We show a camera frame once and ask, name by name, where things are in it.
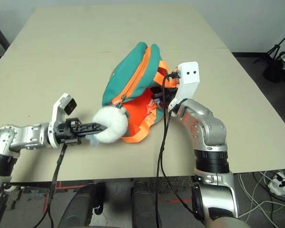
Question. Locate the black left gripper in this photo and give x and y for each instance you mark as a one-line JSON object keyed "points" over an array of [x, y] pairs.
{"points": [[67, 131]]}

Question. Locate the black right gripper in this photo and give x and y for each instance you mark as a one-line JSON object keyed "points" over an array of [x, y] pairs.
{"points": [[158, 92]]}

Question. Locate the orange and green backpack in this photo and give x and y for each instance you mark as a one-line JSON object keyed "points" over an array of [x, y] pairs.
{"points": [[128, 76]]}

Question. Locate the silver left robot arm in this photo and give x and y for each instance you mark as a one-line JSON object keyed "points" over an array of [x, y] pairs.
{"points": [[19, 137]]}

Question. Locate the grey robot left leg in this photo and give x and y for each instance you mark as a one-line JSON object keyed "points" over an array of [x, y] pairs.
{"points": [[79, 209]]}

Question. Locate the grey robot leg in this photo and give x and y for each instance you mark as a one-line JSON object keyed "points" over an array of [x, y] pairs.
{"points": [[79, 209], [146, 209]]}

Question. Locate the grey robot right leg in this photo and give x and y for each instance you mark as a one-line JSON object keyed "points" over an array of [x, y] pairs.
{"points": [[146, 209]]}

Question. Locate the black storage bin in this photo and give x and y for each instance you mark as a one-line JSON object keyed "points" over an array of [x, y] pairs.
{"points": [[275, 71]]}

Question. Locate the black tripod stand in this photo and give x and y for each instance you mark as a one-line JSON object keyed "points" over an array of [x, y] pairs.
{"points": [[279, 45]]}

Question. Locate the white power strip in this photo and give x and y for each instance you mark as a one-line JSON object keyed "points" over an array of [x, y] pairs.
{"points": [[279, 184]]}

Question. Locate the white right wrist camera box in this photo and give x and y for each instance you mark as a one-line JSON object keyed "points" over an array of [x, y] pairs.
{"points": [[188, 83]]}

